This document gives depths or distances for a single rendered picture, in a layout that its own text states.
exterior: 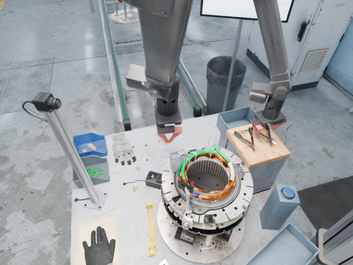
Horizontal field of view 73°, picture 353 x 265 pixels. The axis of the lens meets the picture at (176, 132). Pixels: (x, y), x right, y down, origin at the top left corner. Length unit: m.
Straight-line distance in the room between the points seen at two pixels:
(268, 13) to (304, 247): 0.71
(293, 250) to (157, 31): 0.78
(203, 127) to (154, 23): 1.22
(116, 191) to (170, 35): 1.01
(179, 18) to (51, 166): 2.32
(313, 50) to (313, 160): 1.19
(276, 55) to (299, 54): 2.19
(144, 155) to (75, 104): 1.85
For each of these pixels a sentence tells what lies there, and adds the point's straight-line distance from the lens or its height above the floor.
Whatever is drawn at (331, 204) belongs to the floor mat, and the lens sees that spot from 2.38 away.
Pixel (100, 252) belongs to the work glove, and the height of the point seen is 0.80.
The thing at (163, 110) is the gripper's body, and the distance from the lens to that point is 0.62.
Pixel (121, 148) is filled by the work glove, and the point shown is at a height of 0.80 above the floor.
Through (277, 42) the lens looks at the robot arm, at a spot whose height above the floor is 1.49.
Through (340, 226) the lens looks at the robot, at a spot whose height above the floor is 1.05.
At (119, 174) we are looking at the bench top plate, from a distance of 1.28.
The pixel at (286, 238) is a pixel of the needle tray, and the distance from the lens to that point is 0.92.
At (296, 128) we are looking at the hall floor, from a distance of 2.84.
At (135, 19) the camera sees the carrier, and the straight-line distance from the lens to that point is 2.80.
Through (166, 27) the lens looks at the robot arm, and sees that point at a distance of 0.28.
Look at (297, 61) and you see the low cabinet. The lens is 3.04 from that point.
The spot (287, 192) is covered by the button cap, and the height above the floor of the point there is 1.04.
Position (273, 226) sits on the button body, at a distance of 1.16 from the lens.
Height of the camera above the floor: 1.83
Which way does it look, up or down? 47 degrees down
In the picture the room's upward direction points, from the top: straight up
